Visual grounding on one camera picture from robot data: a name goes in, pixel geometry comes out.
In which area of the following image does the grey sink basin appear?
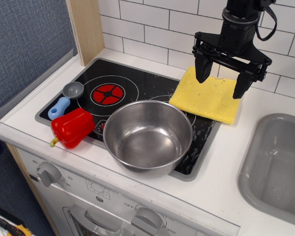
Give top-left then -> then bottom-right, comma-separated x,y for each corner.
238,114 -> 295,225

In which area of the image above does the yellow cloth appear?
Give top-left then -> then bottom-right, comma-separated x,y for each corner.
169,66 -> 240,124

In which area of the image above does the blue handled grey spoon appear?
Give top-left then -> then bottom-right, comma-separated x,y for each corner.
48,82 -> 84,120

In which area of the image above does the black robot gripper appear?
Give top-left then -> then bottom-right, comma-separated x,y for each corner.
192,20 -> 272,99

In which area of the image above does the white toy oven front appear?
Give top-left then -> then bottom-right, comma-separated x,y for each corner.
18,150 -> 239,236

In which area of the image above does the stainless steel bowl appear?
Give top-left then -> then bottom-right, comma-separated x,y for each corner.
103,100 -> 193,178

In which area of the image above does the yellow black object bottom left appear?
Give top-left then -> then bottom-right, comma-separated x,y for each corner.
0,218 -> 32,236

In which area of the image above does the red toy bell pepper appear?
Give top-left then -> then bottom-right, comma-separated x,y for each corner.
50,108 -> 95,149

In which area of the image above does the black toy stove top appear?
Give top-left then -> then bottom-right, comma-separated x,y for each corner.
35,59 -> 219,181

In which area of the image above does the grey right oven knob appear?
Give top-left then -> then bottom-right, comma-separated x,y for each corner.
131,207 -> 163,231

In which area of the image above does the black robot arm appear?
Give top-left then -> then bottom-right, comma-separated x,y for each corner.
192,0 -> 277,99

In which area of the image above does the light wooden post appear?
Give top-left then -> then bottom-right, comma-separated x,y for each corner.
66,0 -> 105,66

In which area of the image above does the grey oven knob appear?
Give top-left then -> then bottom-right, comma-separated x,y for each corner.
37,162 -> 61,187
131,207 -> 163,231

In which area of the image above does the grey oven door handle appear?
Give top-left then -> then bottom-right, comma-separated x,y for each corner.
70,205 -> 131,236

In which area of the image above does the grey left oven knob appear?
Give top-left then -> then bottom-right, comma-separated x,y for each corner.
37,162 -> 61,187

